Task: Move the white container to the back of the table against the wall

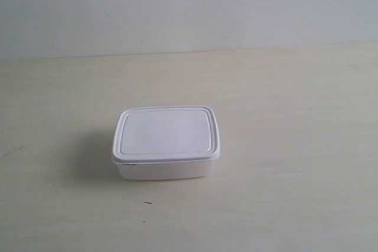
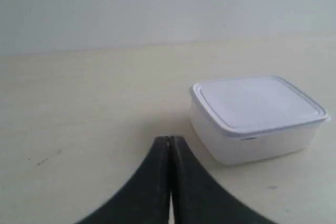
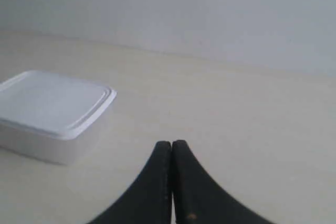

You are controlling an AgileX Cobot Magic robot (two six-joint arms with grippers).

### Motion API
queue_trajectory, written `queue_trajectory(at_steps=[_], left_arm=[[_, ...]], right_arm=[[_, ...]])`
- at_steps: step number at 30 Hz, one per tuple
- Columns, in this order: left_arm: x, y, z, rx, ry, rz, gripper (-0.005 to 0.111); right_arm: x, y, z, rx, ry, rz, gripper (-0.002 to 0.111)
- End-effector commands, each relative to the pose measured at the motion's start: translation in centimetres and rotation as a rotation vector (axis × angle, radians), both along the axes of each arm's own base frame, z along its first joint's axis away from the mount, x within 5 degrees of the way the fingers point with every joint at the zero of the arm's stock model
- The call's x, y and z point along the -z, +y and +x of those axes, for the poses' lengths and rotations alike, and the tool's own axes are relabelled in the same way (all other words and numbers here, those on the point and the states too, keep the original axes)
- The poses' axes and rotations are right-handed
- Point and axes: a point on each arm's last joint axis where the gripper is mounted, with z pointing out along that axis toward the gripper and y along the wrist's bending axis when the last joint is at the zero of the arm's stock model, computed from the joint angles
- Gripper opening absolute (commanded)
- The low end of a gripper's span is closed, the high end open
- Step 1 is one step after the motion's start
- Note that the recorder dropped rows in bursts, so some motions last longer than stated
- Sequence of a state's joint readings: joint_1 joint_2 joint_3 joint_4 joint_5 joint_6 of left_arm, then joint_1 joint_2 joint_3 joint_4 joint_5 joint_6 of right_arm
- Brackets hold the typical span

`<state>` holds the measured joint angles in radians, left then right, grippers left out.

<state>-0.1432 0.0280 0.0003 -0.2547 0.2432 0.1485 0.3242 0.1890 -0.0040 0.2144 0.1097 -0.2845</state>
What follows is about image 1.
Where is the white lidded plastic container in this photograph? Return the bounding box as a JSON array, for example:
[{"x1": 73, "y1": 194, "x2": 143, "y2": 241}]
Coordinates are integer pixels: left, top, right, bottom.
[{"x1": 112, "y1": 106, "x2": 220, "y2": 180}]

